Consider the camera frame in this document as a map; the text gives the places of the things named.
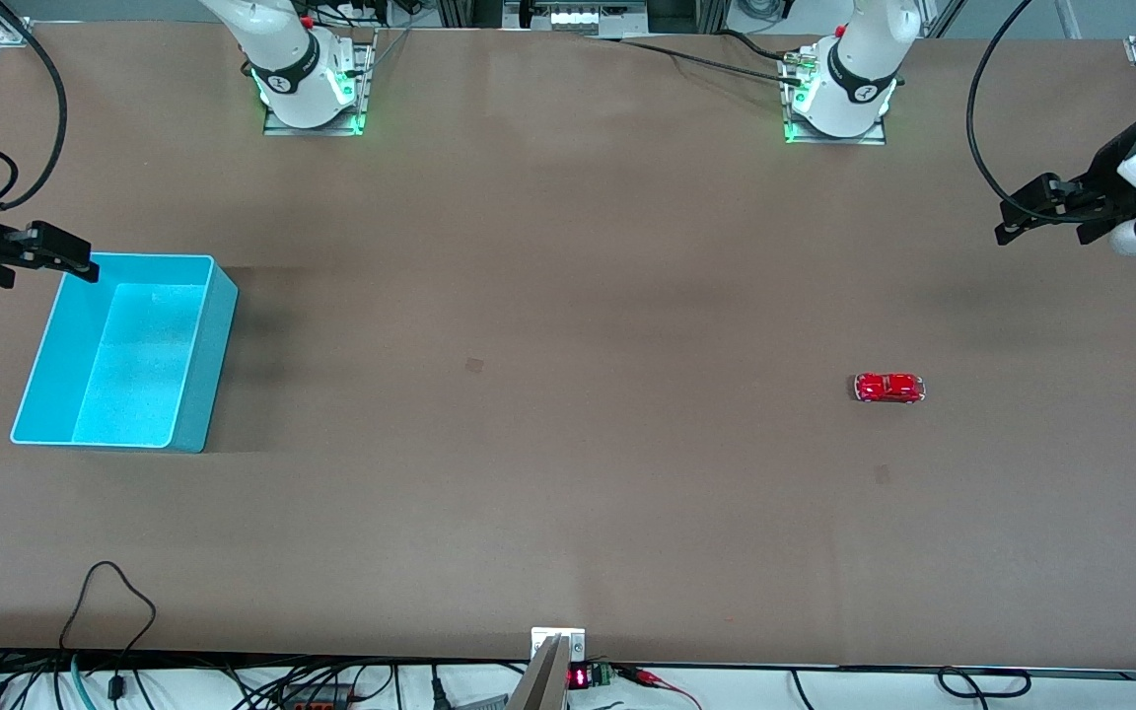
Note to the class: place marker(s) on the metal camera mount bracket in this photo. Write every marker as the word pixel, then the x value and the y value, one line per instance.
pixel 573 639

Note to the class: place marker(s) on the red digit display module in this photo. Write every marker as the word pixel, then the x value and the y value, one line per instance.
pixel 588 676

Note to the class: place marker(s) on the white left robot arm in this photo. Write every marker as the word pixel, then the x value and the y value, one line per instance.
pixel 844 99

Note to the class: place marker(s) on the orange power strip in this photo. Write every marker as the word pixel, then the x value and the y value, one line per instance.
pixel 317 698

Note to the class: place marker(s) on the red beetle toy car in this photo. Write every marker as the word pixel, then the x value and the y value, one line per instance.
pixel 888 388

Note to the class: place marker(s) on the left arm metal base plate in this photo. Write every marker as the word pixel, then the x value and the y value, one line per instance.
pixel 874 136

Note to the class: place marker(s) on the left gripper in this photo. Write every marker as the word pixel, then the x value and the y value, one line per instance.
pixel 1109 170

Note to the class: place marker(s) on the blue plastic box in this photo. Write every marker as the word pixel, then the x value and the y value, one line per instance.
pixel 134 394

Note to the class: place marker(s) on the grey camera pole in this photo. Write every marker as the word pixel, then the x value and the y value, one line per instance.
pixel 543 680

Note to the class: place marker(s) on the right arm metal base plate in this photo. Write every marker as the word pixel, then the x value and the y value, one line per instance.
pixel 363 89

